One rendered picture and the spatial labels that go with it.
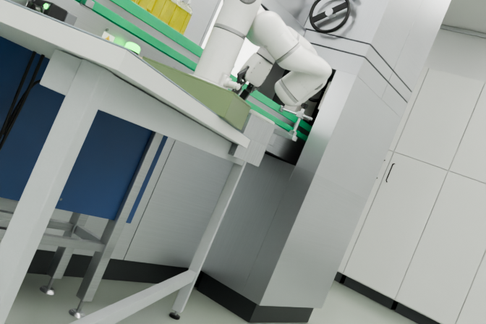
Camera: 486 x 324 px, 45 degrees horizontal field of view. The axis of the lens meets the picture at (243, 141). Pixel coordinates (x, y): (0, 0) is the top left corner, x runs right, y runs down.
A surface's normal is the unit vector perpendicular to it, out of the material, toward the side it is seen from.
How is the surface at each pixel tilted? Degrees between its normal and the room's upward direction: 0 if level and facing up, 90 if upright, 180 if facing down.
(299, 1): 90
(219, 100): 90
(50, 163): 90
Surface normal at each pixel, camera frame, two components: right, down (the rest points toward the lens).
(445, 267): -0.51, -0.25
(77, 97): -0.16, -0.11
